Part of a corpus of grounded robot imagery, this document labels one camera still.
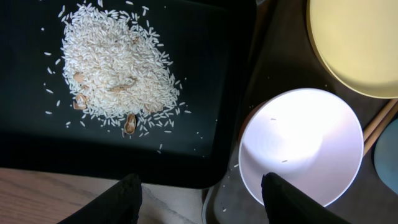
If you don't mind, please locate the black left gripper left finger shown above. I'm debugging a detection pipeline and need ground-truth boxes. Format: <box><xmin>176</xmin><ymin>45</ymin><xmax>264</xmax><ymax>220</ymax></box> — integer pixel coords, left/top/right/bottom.
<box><xmin>60</xmin><ymin>174</ymin><xmax>142</xmax><ymax>224</ymax></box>

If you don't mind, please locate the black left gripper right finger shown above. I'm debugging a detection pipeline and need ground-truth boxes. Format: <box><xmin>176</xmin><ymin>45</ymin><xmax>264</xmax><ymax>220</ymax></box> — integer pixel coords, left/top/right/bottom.
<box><xmin>261</xmin><ymin>172</ymin><xmax>349</xmax><ymax>224</ymax></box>

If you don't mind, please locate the white bowl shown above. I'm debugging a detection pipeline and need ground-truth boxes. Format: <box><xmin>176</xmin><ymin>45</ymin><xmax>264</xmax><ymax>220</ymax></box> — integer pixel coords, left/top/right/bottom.
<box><xmin>238</xmin><ymin>88</ymin><xmax>364</xmax><ymax>207</ymax></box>

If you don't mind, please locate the pile of rice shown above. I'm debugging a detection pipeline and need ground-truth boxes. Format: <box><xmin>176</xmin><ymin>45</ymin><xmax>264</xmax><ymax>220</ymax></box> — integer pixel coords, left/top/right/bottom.
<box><xmin>57</xmin><ymin>1</ymin><xmax>188</xmax><ymax>151</ymax></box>

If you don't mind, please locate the black waste tray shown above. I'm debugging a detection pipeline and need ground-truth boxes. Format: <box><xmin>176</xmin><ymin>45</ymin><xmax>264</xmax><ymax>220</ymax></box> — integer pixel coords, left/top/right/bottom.
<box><xmin>1</xmin><ymin>1</ymin><xmax>256</xmax><ymax>189</ymax></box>

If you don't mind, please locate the light blue bowl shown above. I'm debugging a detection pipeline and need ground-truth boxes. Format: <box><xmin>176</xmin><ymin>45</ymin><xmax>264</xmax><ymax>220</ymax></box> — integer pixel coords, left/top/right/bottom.
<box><xmin>374</xmin><ymin>119</ymin><xmax>398</xmax><ymax>194</ymax></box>

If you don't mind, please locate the wooden chopstick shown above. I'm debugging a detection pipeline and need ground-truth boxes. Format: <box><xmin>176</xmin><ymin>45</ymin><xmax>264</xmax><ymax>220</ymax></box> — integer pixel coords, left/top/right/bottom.
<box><xmin>363</xmin><ymin>99</ymin><xmax>397</xmax><ymax>141</ymax></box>
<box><xmin>363</xmin><ymin>104</ymin><xmax>397</xmax><ymax>156</ymax></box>

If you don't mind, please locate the yellow plate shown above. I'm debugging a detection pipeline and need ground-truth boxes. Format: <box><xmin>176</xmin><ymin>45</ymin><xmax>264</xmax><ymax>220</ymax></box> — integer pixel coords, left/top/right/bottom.
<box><xmin>306</xmin><ymin>0</ymin><xmax>397</xmax><ymax>99</ymax></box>

